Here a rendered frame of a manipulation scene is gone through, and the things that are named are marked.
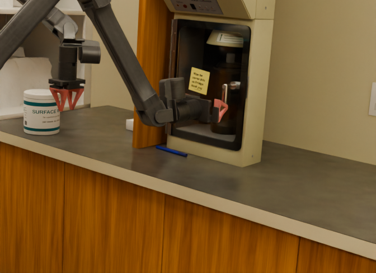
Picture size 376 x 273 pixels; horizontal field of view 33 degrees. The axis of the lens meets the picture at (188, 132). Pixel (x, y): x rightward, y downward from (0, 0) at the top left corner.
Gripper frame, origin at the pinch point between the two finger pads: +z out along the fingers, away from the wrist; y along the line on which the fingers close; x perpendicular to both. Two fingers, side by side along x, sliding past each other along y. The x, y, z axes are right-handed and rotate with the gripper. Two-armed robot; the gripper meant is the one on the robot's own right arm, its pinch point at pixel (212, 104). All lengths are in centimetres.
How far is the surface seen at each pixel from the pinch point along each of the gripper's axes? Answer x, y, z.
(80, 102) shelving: 23, 113, 49
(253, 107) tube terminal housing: 1.9, -5.4, 14.6
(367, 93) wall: -1, -26, 54
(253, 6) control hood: -29.8, -5.5, 10.4
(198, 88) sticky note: -2.3, 13.3, 10.2
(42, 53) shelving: 3, 146, 53
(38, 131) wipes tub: 18, 67, -13
